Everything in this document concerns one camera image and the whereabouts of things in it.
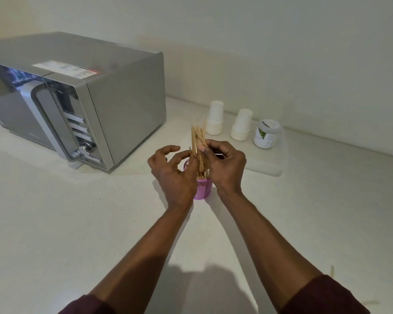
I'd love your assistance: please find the person's left hand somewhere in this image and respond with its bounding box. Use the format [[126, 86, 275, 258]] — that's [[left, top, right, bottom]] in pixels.
[[147, 145, 200, 210]]

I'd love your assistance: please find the person's right hand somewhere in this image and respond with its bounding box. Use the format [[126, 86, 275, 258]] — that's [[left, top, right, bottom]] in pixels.
[[198, 139, 247, 197]]

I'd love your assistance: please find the purple mesh cup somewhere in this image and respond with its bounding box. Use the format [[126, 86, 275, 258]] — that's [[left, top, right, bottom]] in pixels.
[[183, 159, 214, 201]]

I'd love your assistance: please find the pile of wooden stir sticks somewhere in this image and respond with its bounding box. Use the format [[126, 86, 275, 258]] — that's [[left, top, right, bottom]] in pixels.
[[190, 116, 213, 179]]

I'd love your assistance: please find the person's right forearm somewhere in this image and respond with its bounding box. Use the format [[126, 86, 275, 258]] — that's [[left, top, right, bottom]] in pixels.
[[217, 189, 323, 313]]

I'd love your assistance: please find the person's left forearm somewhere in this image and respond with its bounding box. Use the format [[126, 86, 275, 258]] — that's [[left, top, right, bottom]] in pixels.
[[90, 202, 194, 314]]

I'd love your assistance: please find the white plastic tray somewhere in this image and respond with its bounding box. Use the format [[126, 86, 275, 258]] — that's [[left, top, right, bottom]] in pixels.
[[201, 111, 287, 177]]

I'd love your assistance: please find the stack of white paper cups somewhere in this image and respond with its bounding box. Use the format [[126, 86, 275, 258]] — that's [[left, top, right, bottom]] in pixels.
[[230, 109, 253, 142], [205, 101, 224, 136]]

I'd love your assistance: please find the white jar with green label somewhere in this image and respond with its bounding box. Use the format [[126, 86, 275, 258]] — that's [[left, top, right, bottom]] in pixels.
[[252, 119, 281, 150]]

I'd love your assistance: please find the silver microwave oven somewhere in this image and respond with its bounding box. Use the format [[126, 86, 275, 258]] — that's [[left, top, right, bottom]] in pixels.
[[0, 31, 167, 174]]

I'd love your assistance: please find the maroon left sleeve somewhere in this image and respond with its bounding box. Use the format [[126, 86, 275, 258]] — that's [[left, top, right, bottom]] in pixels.
[[58, 294, 115, 314]]

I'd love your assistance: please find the maroon sleeve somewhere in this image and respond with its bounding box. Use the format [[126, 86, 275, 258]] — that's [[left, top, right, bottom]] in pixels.
[[58, 294, 115, 314], [280, 274, 371, 314]]

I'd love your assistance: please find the maroon right sleeve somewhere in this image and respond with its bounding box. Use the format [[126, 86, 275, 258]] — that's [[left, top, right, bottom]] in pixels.
[[280, 274, 371, 314]]

